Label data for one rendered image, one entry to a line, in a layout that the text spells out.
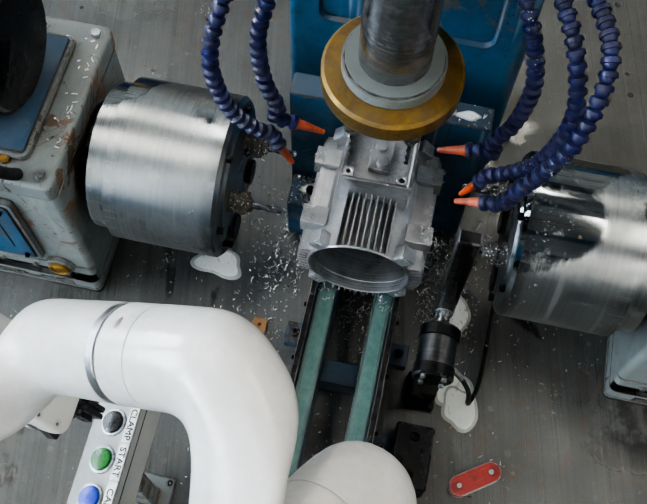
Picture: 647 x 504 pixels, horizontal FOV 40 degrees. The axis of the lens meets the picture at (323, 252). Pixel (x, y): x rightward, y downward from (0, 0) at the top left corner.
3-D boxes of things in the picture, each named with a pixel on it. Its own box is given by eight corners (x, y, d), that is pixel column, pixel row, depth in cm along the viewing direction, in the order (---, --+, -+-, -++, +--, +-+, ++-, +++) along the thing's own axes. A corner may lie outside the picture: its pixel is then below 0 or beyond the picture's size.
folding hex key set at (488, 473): (453, 500, 141) (454, 499, 140) (444, 481, 143) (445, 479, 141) (502, 479, 143) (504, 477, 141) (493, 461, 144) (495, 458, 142)
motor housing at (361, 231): (322, 175, 151) (324, 113, 134) (433, 197, 150) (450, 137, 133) (296, 282, 143) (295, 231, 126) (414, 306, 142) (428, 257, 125)
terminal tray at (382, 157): (351, 131, 137) (353, 105, 131) (419, 144, 136) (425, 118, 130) (335, 199, 132) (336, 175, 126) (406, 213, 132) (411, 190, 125)
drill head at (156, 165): (78, 116, 156) (39, 23, 133) (282, 155, 154) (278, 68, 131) (29, 243, 146) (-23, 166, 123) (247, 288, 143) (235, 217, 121)
